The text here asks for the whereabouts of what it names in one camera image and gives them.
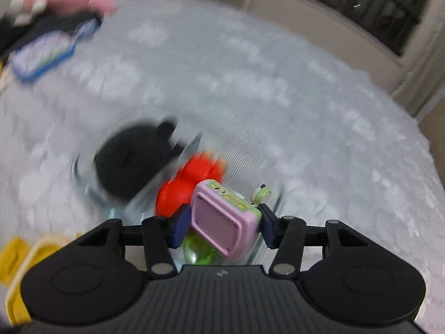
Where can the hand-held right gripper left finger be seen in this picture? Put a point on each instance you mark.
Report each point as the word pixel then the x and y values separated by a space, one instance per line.
pixel 180 226

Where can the pink purple toy case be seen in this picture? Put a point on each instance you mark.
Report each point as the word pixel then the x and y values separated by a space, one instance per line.
pixel 219 222

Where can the blue toy tablet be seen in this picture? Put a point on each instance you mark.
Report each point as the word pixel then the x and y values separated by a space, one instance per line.
pixel 41 55

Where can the black cloth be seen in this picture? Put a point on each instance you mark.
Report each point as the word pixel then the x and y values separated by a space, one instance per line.
pixel 45 24

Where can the clear glass container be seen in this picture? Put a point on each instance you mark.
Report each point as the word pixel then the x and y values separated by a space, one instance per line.
pixel 90 184

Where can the red plastic bear toy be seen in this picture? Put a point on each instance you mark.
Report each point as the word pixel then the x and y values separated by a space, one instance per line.
pixel 187 181

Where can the blue white face mask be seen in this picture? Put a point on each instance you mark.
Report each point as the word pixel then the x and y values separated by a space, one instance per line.
pixel 87 31

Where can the green plastic toy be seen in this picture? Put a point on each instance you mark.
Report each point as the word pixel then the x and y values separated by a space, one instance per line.
pixel 200 250

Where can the black plush toy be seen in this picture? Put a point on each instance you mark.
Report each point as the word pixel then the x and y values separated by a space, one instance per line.
pixel 132 160

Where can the dark barred window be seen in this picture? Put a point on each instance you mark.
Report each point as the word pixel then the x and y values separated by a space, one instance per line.
pixel 365 0

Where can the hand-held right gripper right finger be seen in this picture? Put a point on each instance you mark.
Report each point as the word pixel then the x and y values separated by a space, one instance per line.
pixel 269 226

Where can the beige bed headboard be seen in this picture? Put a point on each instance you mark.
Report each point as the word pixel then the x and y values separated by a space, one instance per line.
pixel 434 139

